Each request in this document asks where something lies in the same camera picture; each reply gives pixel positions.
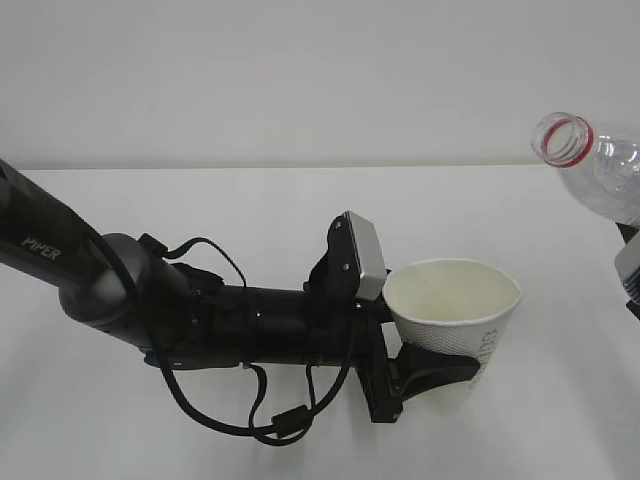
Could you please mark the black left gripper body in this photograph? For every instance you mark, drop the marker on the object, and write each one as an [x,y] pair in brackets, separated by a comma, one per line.
[298,328]

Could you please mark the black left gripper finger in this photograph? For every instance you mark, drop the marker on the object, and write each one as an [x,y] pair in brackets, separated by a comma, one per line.
[398,321]
[418,370]

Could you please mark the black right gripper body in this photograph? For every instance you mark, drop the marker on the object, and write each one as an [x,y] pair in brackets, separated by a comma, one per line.
[627,232]

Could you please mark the white paper cup green logo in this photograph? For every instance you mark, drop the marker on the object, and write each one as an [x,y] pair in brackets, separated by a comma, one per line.
[454,306]

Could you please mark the clear water bottle red label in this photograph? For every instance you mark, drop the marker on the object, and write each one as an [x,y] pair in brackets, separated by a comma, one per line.
[597,161]

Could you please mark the black Piper left robot arm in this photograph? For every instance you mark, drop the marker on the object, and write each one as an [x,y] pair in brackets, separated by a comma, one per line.
[183,318]

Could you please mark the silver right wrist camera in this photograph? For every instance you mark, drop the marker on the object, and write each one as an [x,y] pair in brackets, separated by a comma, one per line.
[627,263]

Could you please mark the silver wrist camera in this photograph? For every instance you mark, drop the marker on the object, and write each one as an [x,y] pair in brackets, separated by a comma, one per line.
[353,267]
[627,263]

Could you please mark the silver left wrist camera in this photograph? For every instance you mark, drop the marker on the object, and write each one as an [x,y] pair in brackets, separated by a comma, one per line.
[353,267]

